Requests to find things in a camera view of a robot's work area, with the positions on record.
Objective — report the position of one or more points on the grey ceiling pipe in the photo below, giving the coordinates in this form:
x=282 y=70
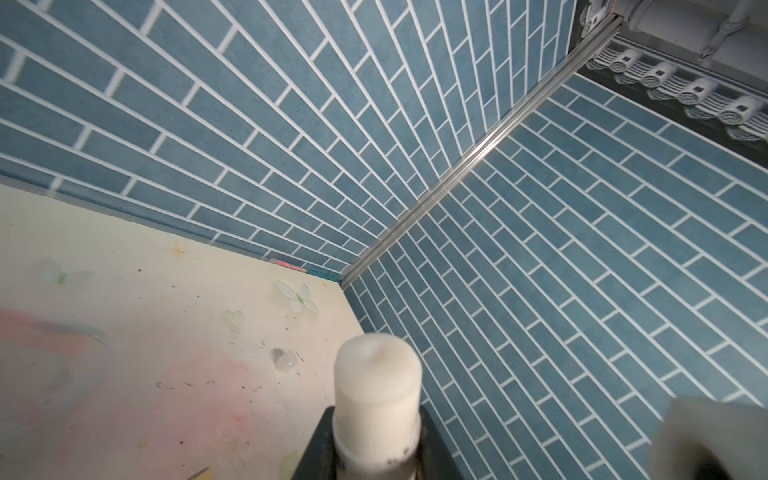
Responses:
x=727 y=37

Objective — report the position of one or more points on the white glue stick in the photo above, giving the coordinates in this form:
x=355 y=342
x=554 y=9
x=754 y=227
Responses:
x=376 y=422

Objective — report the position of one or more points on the translucent glue stick cap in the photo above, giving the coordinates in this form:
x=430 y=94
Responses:
x=284 y=360

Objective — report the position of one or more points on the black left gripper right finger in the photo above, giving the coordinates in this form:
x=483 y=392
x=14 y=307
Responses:
x=434 y=458

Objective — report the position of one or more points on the brown kraft envelope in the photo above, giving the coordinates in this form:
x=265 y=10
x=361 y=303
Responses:
x=204 y=474

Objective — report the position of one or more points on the white lace trim strip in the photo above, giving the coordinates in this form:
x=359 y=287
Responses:
x=704 y=95

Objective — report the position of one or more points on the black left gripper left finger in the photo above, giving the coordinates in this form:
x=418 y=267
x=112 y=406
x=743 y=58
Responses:
x=318 y=461

